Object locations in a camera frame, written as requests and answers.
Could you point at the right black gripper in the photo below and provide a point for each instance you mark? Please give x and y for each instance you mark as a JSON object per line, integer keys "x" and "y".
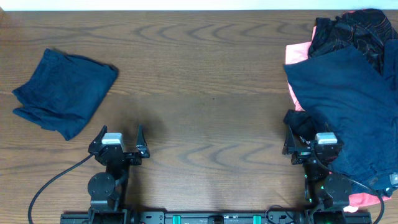
{"x": 302, "y": 154}

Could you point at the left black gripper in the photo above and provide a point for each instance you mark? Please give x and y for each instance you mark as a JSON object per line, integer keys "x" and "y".
{"x": 142, "y": 151}

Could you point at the dark blue denim shorts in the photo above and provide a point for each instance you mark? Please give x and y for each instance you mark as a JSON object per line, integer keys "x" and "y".
{"x": 341, "y": 90}

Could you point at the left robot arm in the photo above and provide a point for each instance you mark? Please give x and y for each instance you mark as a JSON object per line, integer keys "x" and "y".
{"x": 108, "y": 189}

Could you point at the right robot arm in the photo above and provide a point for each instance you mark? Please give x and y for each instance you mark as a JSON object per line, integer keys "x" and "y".
{"x": 327, "y": 191}

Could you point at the folded dark blue shorts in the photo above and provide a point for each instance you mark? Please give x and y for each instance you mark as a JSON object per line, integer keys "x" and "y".
{"x": 64, "y": 92}

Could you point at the coral red garment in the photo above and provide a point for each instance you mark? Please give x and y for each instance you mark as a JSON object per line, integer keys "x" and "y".
{"x": 295, "y": 56}

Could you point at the black patterned orange-line garment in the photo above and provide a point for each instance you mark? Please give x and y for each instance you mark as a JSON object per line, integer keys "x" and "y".
{"x": 369, "y": 19}

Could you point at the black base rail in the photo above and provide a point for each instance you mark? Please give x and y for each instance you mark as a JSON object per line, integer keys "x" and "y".
{"x": 269, "y": 217}

